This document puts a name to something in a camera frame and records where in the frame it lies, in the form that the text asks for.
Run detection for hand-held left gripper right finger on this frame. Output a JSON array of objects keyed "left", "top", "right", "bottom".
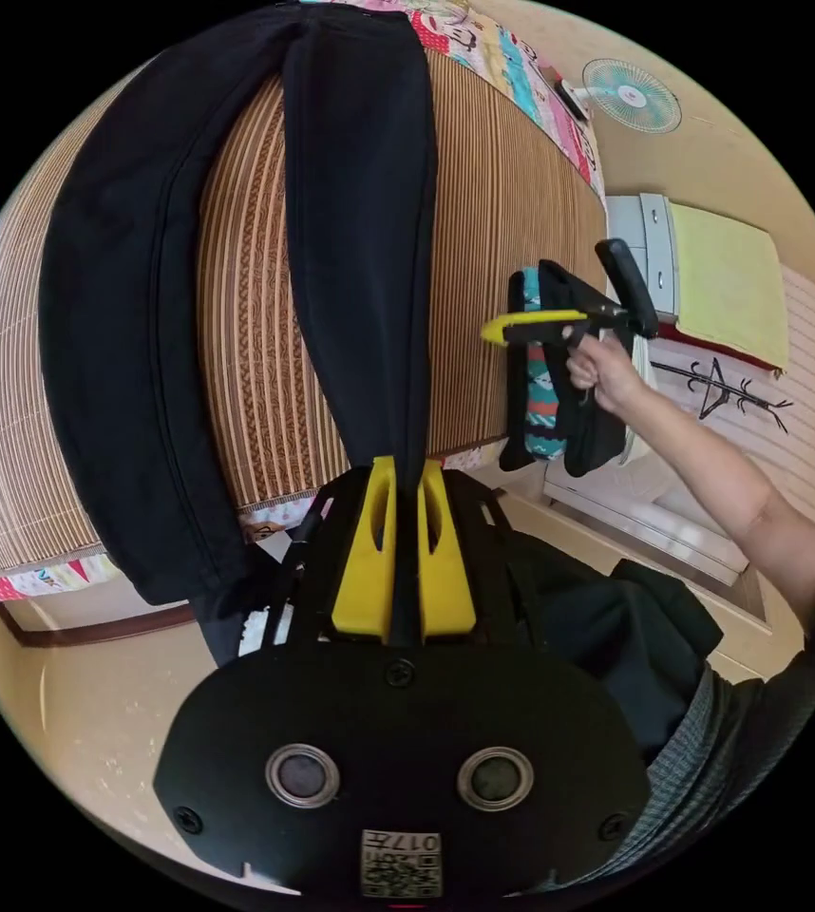
[{"left": 417, "top": 461, "right": 478, "bottom": 637}]

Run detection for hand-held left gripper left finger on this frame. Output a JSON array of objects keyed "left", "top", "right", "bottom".
[{"left": 331, "top": 458, "right": 400, "bottom": 637}]

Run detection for black pants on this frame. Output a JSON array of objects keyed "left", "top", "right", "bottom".
[{"left": 36, "top": 0, "right": 442, "bottom": 608}]

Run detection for person's right forearm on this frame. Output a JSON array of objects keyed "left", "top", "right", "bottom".
[{"left": 614, "top": 381, "right": 815, "bottom": 611}]

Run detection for person's right hand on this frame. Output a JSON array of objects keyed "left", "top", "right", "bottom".
[{"left": 563, "top": 332, "right": 650, "bottom": 416}]

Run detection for grey cupboard with yellow cloth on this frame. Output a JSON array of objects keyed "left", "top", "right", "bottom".
[{"left": 605, "top": 190, "right": 793, "bottom": 380}]

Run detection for teal wall fan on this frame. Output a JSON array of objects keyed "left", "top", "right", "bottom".
[{"left": 555, "top": 56, "right": 685, "bottom": 138}]

